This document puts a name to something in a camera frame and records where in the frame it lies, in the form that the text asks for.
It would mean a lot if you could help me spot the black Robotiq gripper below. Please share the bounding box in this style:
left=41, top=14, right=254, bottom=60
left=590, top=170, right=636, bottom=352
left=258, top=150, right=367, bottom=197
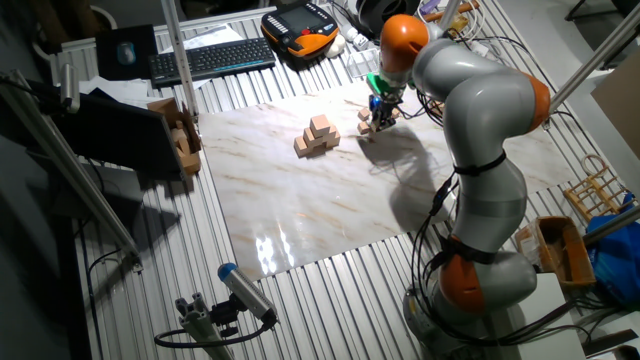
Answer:
left=368, top=92, right=401, bottom=132

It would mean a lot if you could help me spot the clear plastic box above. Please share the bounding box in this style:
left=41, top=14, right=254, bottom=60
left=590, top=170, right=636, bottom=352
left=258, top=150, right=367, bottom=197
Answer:
left=347, top=48, right=381, bottom=80

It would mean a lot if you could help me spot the white egg shaped object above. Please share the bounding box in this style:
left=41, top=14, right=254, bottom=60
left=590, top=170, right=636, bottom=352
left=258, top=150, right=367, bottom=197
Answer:
left=324, top=33, right=347, bottom=59

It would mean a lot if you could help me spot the white plug adapter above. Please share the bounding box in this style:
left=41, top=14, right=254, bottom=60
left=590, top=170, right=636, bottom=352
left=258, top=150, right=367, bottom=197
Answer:
left=339, top=23, right=371, bottom=51

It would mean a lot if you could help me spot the black round spool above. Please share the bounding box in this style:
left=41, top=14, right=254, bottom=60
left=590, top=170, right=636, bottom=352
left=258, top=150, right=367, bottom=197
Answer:
left=355, top=0, right=421, bottom=37

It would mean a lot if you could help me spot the marble pattern mat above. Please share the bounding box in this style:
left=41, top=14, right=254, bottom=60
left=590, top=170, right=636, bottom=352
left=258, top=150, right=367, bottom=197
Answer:
left=198, top=82, right=579, bottom=282

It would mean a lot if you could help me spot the orange black teach pendant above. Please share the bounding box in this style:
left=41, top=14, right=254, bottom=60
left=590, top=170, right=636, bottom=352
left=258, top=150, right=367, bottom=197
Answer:
left=260, top=1, right=340, bottom=60

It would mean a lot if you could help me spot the black computer keyboard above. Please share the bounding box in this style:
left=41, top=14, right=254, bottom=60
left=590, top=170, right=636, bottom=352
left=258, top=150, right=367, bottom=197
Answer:
left=148, top=37, right=277, bottom=90

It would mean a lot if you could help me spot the white paper sheet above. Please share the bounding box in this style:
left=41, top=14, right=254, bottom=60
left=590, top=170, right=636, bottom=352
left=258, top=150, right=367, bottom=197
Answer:
left=79, top=74, right=151, bottom=109
left=159, top=24, right=246, bottom=54

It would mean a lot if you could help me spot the brown cardboard box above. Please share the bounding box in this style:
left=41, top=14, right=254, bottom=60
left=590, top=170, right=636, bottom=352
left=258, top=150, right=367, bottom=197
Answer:
left=146, top=97, right=203, bottom=176

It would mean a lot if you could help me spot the wooden rack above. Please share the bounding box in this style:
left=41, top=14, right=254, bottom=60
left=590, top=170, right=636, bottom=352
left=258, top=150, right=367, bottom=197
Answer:
left=563, top=153, right=636, bottom=224

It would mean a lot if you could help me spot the orange cardboard box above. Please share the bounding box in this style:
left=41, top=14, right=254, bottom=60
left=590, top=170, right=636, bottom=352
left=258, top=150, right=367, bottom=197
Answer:
left=514, top=215, right=597, bottom=289

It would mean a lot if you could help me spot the brown cardboard sheet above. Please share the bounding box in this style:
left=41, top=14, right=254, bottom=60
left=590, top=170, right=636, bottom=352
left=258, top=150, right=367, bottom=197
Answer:
left=590, top=59, right=640, bottom=161

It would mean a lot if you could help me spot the dark computer mouse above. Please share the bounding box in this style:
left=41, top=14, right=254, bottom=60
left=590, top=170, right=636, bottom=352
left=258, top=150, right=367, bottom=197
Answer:
left=116, top=40, right=137, bottom=66

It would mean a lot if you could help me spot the black monitor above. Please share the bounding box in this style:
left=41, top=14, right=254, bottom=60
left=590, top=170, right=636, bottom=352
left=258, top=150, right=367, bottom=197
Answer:
left=52, top=92, right=185, bottom=179

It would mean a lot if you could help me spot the blue bag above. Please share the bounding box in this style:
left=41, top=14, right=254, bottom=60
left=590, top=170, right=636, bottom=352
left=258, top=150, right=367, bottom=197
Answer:
left=585, top=192, right=640, bottom=306

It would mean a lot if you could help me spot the black mouse pad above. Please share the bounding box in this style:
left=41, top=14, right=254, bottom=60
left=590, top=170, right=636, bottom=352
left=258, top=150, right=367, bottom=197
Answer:
left=94, top=24, right=160, bottom=82

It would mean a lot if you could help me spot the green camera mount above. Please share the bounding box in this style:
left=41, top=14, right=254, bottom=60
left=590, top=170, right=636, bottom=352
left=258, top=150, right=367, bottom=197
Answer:
left=367, top=72, right=402, bottom=97

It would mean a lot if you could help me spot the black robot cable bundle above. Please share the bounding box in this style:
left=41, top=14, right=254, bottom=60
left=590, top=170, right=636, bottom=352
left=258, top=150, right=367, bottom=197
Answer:
left=397, top=87, right=594, bottom=349

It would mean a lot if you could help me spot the aluminium upright post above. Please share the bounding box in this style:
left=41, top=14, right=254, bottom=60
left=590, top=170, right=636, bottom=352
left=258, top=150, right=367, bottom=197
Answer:
left=437, top=0, right=462, bottom=31

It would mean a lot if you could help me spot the aluminium frame profile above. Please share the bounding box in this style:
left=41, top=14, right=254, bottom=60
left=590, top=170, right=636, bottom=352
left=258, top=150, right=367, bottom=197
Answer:
left=159, top=0, right=200, bottom=120

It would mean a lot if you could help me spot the silver depth camera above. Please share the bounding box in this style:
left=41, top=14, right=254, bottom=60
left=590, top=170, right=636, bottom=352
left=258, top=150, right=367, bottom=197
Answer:
left=217, top=262, right=279, bottom=325

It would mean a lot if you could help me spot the long aluminium frame bar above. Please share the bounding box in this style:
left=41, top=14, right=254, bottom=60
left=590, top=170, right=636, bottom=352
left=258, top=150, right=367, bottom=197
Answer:
left=544, top=2, right=640, bottom=124
left=0, top=69, right=144, bottom=274

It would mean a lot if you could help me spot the black camera bracket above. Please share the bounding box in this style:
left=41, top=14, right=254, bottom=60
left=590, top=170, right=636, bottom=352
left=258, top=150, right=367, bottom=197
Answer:
left=209, top=294, right=241, bottom=339

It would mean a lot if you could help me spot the short aluminium profile mount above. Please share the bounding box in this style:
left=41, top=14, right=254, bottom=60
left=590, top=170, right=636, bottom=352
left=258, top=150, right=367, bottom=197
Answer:
left=174, top=292, right=236, bottom=360

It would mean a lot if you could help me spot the black camera cable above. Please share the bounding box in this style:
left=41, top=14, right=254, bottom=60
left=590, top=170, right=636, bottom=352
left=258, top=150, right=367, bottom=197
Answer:
left=153, top=319, right=276, bottom=350

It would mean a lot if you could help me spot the grey upright depth camera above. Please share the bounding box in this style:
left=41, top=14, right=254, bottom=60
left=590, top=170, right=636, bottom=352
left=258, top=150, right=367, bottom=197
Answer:
left=59, top=62, right=81, bottom=114

